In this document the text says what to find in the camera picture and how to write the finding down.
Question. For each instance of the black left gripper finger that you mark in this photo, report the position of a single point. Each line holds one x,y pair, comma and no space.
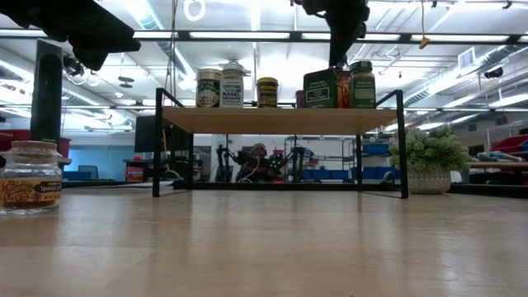
119,41

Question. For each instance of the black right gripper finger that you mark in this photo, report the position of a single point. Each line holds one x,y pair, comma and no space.
340,55

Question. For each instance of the orange brown taco seasoning pouch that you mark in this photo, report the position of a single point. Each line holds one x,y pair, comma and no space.
343,92

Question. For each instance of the glass spice jar green lid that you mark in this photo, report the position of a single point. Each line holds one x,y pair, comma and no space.
363,90

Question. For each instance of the dark green rectangular tin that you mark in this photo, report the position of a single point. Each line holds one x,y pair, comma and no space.
319,92

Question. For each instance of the chili onion jar yellow lid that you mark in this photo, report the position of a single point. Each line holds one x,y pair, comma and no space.
267,95

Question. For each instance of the furikake jar beige lid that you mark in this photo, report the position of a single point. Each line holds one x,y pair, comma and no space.
209,90

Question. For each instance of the bagel seasoning jar white lid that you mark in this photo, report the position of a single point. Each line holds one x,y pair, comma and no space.
233,92

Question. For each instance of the small saffron jar cork lid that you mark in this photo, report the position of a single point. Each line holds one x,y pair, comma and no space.
31,194

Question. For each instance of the black upright column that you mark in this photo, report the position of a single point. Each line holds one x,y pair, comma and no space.
47,103

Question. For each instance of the metal rack with blue bins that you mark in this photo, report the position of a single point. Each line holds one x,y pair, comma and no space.
326,174

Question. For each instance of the red storage bin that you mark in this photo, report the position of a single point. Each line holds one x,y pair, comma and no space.
12,138

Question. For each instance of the green plant in patterned pot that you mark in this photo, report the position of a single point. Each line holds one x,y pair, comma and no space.
433,152

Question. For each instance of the person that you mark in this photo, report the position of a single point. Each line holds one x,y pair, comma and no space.
260,165

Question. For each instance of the wooden shelf black metal frame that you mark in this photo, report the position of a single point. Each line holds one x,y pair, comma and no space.
280,120

